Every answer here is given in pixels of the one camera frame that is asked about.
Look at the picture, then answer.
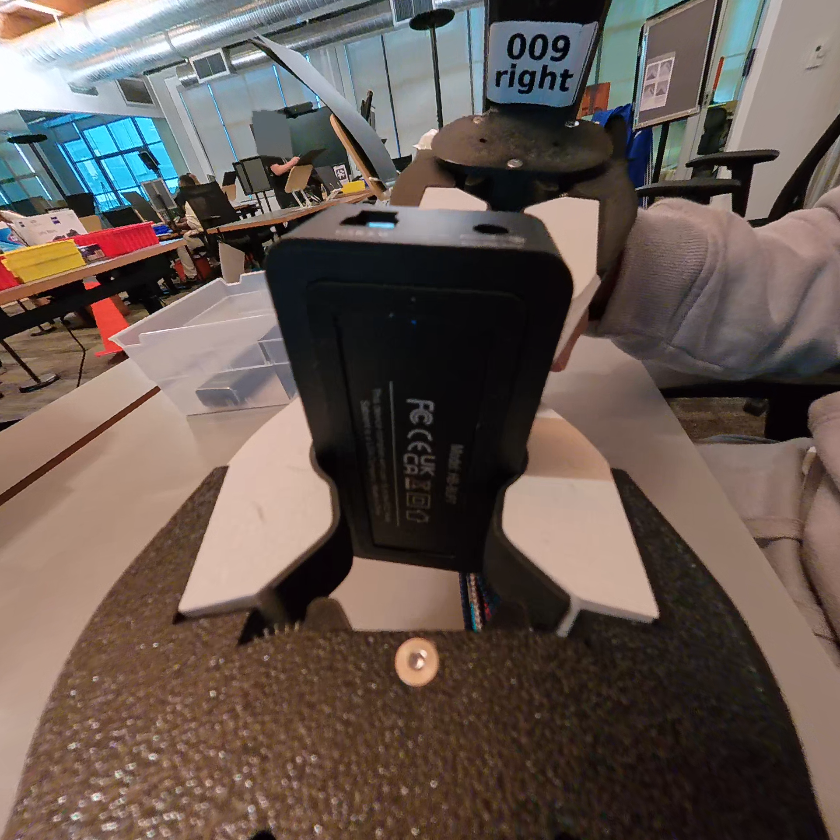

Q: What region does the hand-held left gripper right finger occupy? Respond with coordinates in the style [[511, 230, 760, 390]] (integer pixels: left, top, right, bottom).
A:
[[482, 410, 660, 637]]

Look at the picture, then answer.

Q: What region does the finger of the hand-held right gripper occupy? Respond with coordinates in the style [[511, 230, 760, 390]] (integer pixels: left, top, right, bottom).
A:
[[525, 197, 603, 374], [419, 187, 490, 214]]

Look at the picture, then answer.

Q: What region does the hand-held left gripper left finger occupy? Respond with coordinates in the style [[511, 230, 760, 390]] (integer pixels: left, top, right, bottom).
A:
[[176, 403, 355, 621]]

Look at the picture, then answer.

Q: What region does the blue braided cable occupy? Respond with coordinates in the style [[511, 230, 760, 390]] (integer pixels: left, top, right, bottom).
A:
[[459, 571, 485, 632]]

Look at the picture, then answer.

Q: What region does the black USB hub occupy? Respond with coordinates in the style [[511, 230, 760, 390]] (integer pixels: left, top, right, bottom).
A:
[[264, 205, 575, 571]]

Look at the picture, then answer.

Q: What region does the person's right forearm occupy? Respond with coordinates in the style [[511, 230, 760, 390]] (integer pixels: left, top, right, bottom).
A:
[[591, 190, 840, 382]]

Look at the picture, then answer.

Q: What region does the white desk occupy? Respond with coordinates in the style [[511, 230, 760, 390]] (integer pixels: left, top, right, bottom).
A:
[[0, 341, 840, 840]]

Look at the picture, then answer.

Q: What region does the wooden document stand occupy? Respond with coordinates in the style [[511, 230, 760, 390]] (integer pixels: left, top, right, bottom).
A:
[[328, 115, 388, 201]]

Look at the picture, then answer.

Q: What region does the blue hanging jacket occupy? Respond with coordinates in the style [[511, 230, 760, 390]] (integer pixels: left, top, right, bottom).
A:
[[594, 105, 654, 191]]

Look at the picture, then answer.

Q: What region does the black floor lamp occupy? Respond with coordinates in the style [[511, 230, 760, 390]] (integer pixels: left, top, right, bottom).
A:
[[410, 10, 454, 132]]

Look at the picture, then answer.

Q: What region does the dark grey adapter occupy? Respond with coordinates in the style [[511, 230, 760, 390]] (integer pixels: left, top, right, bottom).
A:
[[196, 373, 245, 409]]

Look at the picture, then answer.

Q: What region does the dark document board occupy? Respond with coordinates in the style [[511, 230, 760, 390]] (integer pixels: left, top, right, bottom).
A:
[[249, 36, 399, 191]]

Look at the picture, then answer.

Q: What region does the large black monitor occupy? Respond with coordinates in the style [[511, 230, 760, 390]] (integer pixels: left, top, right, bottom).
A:
[[251, 105, 349, 172]]

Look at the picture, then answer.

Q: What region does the grey notice board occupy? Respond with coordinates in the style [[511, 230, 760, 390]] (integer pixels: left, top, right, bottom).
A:
[[633, 0, 723, 129]]

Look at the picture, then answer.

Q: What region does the clear plastic bin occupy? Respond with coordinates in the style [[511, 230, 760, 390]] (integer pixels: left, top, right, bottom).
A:
[[108, 270, 303, 417]]

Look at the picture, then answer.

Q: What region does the black armrest office chair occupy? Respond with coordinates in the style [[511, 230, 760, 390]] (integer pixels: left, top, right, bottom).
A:
[[637, 105, 782, 217]]

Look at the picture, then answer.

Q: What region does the person's black office chair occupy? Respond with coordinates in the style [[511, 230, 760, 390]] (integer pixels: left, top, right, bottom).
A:
[[663, 112, 840, 441]]

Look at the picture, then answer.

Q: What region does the orange traffic cone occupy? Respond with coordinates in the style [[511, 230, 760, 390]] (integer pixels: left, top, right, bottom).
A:
[[88, 282, 132, 358]]

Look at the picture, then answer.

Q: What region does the red plastic bin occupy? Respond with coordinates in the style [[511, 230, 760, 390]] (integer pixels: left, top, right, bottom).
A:
[[72, 222, 160, 258]]

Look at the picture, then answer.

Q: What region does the yellow plastic bin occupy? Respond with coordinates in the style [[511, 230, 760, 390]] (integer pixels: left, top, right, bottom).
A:
[[0, 239, 86, 284]]

